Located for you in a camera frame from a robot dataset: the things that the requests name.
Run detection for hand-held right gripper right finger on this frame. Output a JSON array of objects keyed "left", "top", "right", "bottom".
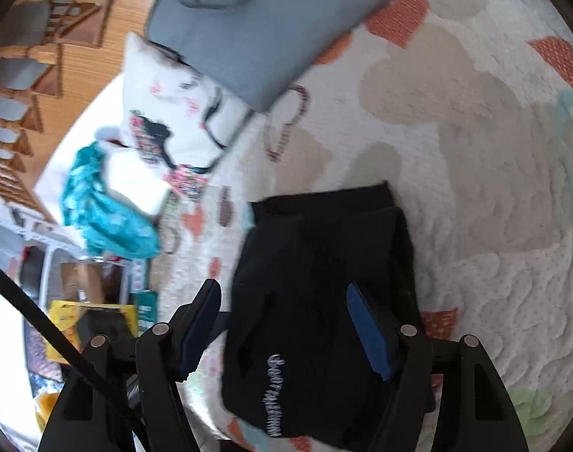
[{"left": 347, "top": 282, "right": 530, "bottom": 452}]

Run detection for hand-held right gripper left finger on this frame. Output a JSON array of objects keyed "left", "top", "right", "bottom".
[{"left": 38, "top": 279, "right": 222, "bottom": 452}]

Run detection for black sweater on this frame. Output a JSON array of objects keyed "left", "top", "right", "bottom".
[{"left": 221, "top": 180, "right": 433, "bottom": 450}]

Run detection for teal box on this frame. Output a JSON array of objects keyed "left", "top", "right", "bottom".
[{"left": 129, "top": 264, "right": 159, "bottom": 335}]

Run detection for yellow printed box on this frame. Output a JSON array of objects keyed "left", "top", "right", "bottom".
[{"left": 44, "top": 299, "right": 139, "bottom": 363}]

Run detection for teal patterned cloth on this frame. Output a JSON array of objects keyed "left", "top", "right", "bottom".
[{"left": 61, "top": 144, "right": 162, "bottom": 260}]

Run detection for white cushion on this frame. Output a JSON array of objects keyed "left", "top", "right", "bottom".
[{"left": 34, "top": 75, "right": 174, "bottom": 217}]

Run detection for white shelf rack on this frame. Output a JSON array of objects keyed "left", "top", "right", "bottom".
[{"left": 0, "top": 219, "right": 127, "bottom": 307}]

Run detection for heart patterned quilt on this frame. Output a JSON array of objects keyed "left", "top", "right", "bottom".
[{"left": 29, "top": 0, "right": 573, "bottom": 452}]

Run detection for white printed pillow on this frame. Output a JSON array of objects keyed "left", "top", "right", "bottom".
[{"left": 121, "top": 32, "right": 254, "bottom": 199}]

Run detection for wooden stair railing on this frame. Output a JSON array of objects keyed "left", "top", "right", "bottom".
[{"left": 0, "top": 0, "right": 127, "bottom": 224}]

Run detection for grey laptop bag with logo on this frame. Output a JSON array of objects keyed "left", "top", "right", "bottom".
[{"left": 145, "top": 0, "right": 443, "bottom": 113}]

